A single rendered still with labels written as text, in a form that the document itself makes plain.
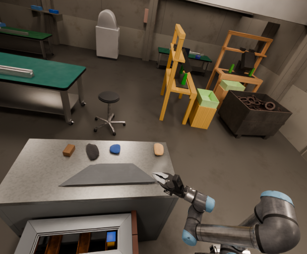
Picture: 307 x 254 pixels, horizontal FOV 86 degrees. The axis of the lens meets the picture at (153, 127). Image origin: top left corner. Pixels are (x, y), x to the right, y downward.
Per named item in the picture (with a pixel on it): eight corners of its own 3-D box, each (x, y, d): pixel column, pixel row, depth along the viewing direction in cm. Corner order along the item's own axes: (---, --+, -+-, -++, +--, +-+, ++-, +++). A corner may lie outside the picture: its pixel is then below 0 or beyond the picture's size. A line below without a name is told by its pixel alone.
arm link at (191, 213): (183, 221, 93) (189, 213, 87) (188, 205, 102) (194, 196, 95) (196, 229, 92) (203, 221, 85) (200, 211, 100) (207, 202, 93)
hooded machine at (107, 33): (120, 56, 711) (122, 11, 613) (117, 61, 655) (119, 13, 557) (100, 52, 702) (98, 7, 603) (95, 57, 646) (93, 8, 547)
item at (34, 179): (-10, 206, 106) (-12, 203, 104) (30, 141, 152) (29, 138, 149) (179, 197, 134) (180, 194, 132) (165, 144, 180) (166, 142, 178)
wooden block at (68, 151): (70, 156, 141) (69, 153, 138) (63, 155, 141) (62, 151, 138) (75, 148, 149) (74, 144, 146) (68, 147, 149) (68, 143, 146)
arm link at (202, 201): (208, 216, 87) (215, 209, 82) (188, 206, 90) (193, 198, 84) (210, 204, 93) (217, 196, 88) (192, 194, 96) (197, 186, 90)
